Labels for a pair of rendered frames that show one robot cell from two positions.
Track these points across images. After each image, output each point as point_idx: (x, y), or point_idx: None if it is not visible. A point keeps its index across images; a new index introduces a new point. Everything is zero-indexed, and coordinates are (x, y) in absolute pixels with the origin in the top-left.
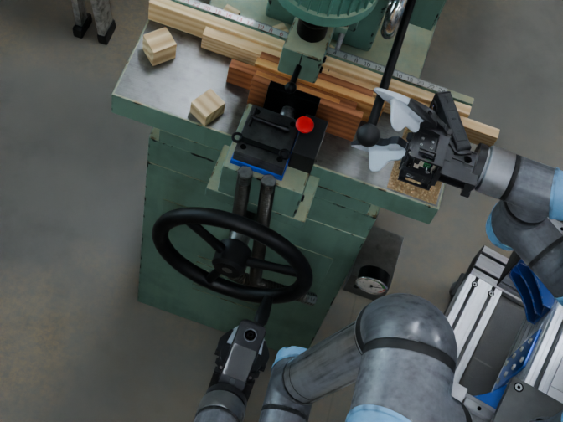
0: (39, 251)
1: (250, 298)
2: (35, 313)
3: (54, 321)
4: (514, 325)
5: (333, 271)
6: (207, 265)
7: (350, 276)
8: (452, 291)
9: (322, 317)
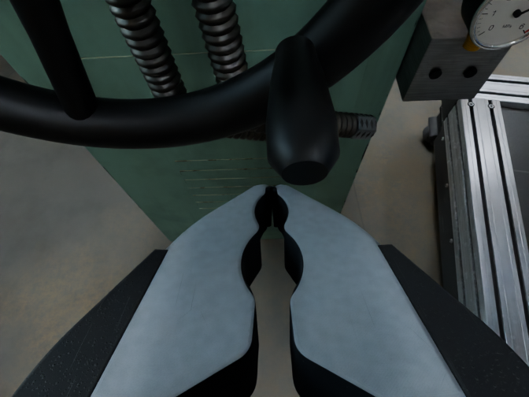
0: (75, 231)
1: (232, 113)
2: (81, 287)
3: (99, 287)
4: (527, 127)
5: (370, 84)
6: (194, 170)
7: (428, 48)
8: (430, 133)
9: (350, 183)
